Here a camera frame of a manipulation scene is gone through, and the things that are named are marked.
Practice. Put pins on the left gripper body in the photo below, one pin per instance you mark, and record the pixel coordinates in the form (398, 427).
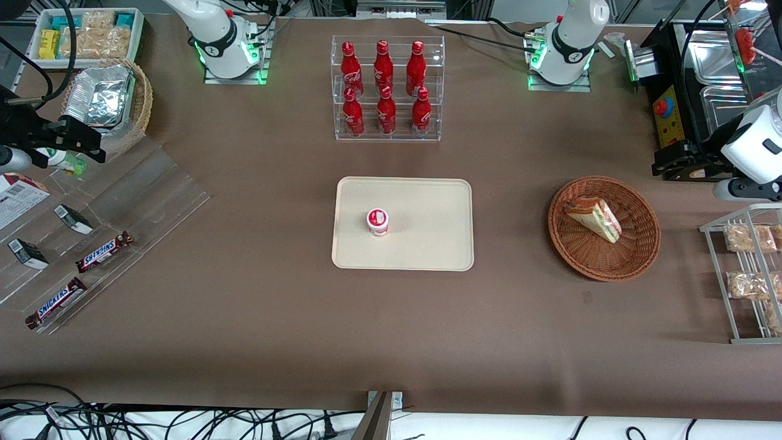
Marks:
(701, 158)

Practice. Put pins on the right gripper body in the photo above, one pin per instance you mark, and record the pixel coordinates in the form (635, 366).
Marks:
(24, 131)

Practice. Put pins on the triangle sandwich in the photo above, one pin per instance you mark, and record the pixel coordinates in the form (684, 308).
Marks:
(595, 219)

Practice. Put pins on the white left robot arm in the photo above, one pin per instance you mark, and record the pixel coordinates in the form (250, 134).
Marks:
(571, 36)

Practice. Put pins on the silver foil tray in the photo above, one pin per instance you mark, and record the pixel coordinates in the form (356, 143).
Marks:
(101, 98)

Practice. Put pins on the steel oven tray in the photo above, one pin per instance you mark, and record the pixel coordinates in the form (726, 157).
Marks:
(721, 107)
(715, 58)

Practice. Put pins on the tan deep wicker basket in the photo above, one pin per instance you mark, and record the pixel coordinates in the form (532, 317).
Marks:
(142, 104)

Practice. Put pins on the round brown wicker basket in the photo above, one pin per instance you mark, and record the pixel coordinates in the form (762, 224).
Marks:
(586, 250)

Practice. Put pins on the beige plastic tray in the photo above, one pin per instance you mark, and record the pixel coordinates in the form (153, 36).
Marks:
(427, 226)

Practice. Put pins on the green white bottle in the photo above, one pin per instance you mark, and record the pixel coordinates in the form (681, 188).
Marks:
(66, 162)

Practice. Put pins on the yellow emergency stop box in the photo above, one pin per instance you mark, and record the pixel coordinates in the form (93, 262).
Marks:
(670, 125)

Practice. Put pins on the red white carton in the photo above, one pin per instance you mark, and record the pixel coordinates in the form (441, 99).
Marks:
(18, 198)

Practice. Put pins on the small black white box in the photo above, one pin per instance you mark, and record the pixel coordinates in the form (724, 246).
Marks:
(27, 254)
(73, 219)

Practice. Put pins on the clear acrylic display stand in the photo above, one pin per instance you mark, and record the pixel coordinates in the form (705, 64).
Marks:
(146, 195)

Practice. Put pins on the clear bag of pastry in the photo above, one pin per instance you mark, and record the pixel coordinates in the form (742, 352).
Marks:
(774, 319)
(778, 236)
(750, 238)
(751, 285)

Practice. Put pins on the clear cracker bag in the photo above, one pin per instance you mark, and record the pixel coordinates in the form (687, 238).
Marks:
(99, 19)
(98, 43)

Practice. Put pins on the yellow snack packet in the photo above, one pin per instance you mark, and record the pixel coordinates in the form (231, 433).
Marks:
(49, 44)

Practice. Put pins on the silver metal block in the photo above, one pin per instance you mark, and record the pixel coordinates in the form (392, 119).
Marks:
(641, 61)

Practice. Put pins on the black oven appliance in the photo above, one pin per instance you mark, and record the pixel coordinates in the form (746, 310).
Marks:
(669, 55)

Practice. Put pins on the Snickers chocolate bar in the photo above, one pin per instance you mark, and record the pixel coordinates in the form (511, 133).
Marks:
(104, 252)
(56, 303)

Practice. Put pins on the white plastic bin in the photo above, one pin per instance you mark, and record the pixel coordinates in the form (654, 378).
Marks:
(138, 36)

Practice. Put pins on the teal snack packet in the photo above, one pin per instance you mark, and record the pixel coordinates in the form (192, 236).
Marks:
(124, 20)
(66, 22)

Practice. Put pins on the small white tag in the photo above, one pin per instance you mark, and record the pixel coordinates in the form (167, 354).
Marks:
(607, 50)

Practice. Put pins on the red candy on stick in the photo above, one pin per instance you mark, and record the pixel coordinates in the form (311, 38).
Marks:
(744, 46)

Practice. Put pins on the brown table cover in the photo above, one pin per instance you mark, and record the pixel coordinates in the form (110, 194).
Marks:
(244, 342)

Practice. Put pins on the red cola bottle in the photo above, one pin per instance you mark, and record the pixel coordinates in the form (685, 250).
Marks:
(353, 116)
(421, 116)
(416, 68)
(386, 115)
(351, 70)
(383, 67)

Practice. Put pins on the clear acrylic bottle rack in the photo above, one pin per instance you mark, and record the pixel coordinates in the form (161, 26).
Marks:
(397, 135)

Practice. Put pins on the white red yogurt cup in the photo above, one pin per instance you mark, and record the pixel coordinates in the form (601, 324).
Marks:
(377, 221)

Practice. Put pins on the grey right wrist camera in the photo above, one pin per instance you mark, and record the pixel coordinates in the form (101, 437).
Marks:
(12, 160)

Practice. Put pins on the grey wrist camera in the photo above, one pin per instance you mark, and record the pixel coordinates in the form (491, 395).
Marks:
(12, 160)
(748, 190)

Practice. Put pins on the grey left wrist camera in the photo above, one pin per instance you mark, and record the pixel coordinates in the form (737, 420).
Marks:
(748, 190)

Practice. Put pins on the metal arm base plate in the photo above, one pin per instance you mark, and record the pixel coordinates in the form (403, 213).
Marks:
(559, 87)
(259, 67)

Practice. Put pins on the metal camera post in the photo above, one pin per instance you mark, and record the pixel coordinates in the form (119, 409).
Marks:
(376, 421)

